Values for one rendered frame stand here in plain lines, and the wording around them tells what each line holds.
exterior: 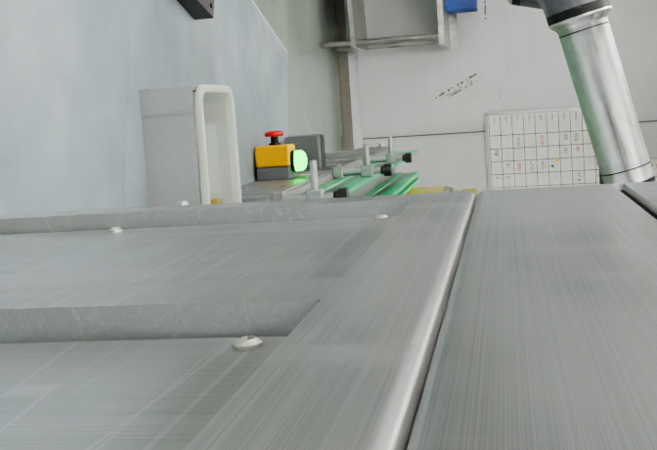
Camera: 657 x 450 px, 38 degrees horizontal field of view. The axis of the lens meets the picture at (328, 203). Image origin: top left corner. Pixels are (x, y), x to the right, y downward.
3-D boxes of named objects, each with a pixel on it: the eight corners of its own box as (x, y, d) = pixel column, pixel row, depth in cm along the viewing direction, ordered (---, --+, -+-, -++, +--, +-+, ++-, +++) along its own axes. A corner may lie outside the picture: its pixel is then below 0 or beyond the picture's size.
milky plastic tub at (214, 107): (154, 244, 139) (212, 241, 138) (141, 88, 137) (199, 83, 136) (193, 228, 156) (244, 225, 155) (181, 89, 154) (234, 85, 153)
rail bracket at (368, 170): (330, 179, 213) (391, 176, 211) (328, 146, 213) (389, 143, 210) (334, 178, 217) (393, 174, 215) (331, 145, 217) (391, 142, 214)
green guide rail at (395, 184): (282, 255, 160) (328, 253, 159) (281, 249, 160) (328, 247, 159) (396, 175, 331) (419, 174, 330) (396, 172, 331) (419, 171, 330)
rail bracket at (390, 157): (361, 165, 258) (411, 162, 256) (360, 138, 258) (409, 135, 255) (363, 164, 262) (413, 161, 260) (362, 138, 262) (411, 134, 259)
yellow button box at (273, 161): (254, 181, 197) (289, 179, 196) (251, 144, 197) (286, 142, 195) (263, 178, 204) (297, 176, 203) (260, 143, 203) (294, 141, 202)
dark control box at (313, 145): (284, 171, 224) (320, 169, 223) (282, 137, 224) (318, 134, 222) (292, 168, 232) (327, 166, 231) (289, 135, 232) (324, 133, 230)
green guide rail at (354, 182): (278, 211, 159) (326, 209, 158) (278, 205, 159) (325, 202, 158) (395, 154, 331) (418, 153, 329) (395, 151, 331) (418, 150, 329)
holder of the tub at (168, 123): (154, 279, 140) (206, 277, 139) (139, 89, 137) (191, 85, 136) (192, 260, 157) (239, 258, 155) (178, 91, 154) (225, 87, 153)
